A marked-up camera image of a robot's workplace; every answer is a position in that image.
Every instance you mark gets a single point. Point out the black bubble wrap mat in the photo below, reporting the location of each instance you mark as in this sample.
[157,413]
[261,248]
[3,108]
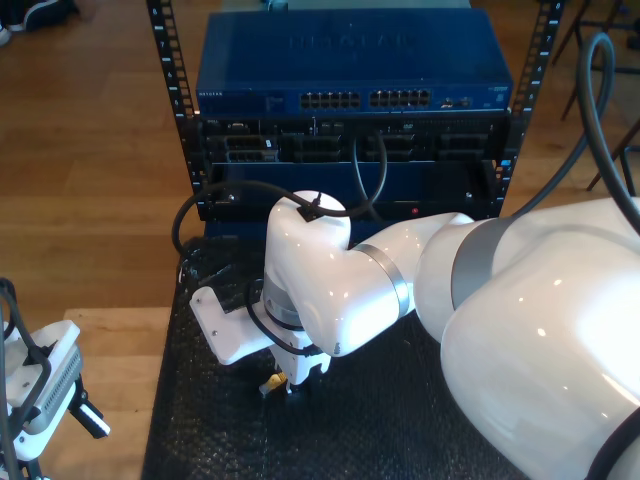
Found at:
[225,425]

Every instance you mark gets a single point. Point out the black rack server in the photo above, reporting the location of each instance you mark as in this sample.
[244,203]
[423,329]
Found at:
[310,145]

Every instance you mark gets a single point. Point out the navy shoe with white sole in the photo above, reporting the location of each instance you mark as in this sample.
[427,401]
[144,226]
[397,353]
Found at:
[10,12]
[50,12]

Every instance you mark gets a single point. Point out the blue rack base plate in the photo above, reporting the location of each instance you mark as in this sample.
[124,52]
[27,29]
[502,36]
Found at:
[235,230]

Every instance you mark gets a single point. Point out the blue network switch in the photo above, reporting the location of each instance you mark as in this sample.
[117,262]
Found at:
[350,60]

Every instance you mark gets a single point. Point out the black perforated rack post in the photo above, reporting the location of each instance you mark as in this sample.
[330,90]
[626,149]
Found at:
[169,60]
[540,50]

